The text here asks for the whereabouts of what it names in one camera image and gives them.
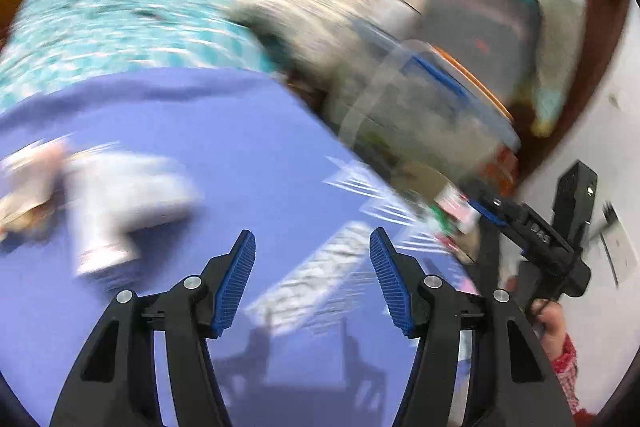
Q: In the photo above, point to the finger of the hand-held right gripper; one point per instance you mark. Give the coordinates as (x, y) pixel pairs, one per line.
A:
(520, 222)

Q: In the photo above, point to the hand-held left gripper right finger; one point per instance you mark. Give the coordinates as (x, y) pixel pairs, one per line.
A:
(390, 282)

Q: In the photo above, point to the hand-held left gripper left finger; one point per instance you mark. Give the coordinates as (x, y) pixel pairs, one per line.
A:
(235, 282)

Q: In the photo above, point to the white tissue pack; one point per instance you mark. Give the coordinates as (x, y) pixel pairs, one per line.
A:
(130, 202)

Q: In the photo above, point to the white plastic bag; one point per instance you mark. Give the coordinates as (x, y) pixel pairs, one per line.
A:
(30, 187)

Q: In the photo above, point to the person's right forearm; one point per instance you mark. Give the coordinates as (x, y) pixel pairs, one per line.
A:
(567, 372)

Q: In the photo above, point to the person's right hand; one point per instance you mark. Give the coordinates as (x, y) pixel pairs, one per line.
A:
(552, 322)

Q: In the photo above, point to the blue printed blanket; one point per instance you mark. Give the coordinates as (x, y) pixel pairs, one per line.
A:
(200, 132)

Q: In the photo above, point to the white hanging cloth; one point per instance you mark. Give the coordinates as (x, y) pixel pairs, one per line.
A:
(550, 7)

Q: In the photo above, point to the large translucent storage box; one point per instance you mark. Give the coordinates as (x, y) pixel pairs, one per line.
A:
(475, 7)

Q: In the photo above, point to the cream patterned quilt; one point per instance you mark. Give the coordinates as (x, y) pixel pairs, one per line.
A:
(320, 12)

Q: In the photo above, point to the teal patterned quilt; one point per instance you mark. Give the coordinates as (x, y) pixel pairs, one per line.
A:
(100, 17)

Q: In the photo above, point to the white wall outlet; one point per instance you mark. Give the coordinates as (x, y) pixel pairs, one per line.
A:
(617, 252)

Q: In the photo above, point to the brown wooden door frame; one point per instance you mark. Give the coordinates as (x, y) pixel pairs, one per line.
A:
(612, 7)

